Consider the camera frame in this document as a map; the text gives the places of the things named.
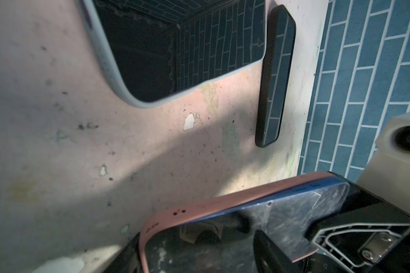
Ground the black phone case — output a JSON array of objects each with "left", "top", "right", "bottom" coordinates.
[
  {"left": 32, "top": 257, "right": 85, "bottom": 273},
  {"left": 255, "top": 5, "right": 297, "bottom": 148}
]

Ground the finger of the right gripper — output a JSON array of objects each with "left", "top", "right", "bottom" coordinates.
[{"left": 306, "top": 174, "right": 410, "bottom": 273}]

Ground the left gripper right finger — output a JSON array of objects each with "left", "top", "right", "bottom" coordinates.
[{"left": 253, "top": 230, "right": 302, "bottom": 273}]

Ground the blue phone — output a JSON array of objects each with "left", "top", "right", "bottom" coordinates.
[{"left": 143, "top": 177, "right": 349, "bottom": 273}]

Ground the black phone purple edge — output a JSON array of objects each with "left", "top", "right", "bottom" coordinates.
[{"left": 92, "top": 0, "right": 267, "bottom": 103}]

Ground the pink phone case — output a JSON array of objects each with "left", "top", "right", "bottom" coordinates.
[{"left": 138, "top": 171, "right": 333, "bottom": 273}]

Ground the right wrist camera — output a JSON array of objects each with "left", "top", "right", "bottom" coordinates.
[{"left": 356, "top": 113, "right": 410, "bottom": 214}]

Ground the light blue phone case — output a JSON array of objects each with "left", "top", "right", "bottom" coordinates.
[{"left": 76, "top": 0, "right": 267, "bottom": 109}]

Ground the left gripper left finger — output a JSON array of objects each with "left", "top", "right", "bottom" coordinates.
[{"left": 104, "top": 233, "right": 142, "bottom": 273}]

